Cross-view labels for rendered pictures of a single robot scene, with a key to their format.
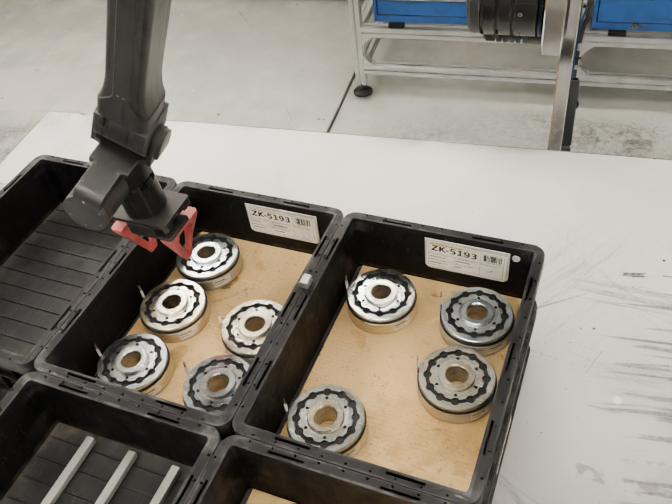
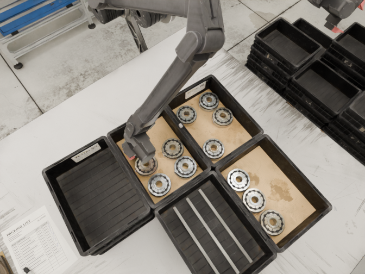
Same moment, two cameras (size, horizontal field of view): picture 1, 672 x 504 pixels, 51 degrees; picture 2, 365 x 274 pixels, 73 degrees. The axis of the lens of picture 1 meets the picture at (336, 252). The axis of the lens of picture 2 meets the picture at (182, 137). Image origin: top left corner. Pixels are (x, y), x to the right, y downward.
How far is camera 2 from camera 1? 0.73 m
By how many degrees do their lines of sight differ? 40
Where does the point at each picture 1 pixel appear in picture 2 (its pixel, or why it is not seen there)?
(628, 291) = (208, 70)
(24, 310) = (102, 210)
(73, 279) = (102, 189)
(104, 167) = (144, 141)
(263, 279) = (152, 137)
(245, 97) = not seen: outside the picture
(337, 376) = (199, 139)
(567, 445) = not seen: hidden behind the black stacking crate
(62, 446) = (169, 217)
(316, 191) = (109, 106)
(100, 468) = (184, 209)
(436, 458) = (235, 134)
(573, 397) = not seen: hidden behind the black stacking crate
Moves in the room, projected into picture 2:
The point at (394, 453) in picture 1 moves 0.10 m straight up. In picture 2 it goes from (228, 141) to (232, 132)
